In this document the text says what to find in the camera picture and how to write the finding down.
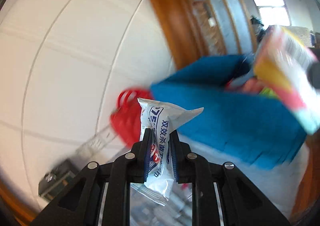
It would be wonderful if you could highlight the white wipes sachet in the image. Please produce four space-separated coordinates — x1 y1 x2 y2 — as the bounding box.
131 98 204 206

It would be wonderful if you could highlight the colourful sanitary pad pack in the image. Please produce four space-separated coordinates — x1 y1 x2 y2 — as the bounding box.
253 25 319 135

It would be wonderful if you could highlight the black gift bag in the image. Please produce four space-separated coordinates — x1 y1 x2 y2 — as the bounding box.
38 159 79 202

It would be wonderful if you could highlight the striped white tablecloth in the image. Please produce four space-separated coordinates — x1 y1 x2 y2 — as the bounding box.
130 135 308 226

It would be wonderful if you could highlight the blue plastic storage crate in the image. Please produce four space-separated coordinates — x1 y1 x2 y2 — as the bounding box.
150 55 306 170

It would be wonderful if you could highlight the red plastic bear case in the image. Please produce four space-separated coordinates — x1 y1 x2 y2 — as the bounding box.
110 88 153 149

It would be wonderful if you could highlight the rolled carpet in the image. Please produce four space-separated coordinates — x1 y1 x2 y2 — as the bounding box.
193 0 226 56

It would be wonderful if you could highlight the white wall socket panel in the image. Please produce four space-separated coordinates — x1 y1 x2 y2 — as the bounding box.
75 126 117 158

